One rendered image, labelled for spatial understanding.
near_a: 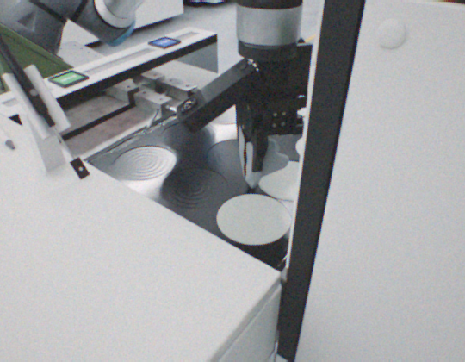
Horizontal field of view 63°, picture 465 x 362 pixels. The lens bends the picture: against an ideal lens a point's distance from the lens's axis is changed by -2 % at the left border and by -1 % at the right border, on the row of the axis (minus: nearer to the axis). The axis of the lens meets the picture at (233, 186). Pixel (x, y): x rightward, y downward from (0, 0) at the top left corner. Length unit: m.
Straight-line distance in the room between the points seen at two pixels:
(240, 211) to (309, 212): 0.24
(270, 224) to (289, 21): 0.25
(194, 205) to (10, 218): 0.23
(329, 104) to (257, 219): 0.30
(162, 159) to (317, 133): 0.41
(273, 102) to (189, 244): 0.20
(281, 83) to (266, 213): 0.18
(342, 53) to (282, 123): 0.27
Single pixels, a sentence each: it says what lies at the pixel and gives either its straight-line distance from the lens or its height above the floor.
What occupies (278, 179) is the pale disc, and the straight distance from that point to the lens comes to 0.60.
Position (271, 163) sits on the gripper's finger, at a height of 0.95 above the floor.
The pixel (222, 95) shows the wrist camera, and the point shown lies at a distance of 0.47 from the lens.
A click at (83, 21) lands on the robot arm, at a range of 1.21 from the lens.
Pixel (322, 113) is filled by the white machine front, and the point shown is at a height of 1.14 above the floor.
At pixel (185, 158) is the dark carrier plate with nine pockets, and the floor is 0.90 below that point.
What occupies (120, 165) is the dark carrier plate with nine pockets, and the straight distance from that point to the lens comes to 0.65.
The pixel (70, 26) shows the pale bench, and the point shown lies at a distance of 3.90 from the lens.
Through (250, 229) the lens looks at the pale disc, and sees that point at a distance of 0.51.
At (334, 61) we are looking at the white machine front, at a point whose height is 1.18.
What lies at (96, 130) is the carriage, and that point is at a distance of 0.80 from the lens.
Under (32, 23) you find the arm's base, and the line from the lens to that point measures 1.17.
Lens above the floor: 1.26
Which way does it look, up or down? 39 degrees down
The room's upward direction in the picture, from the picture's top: straight up
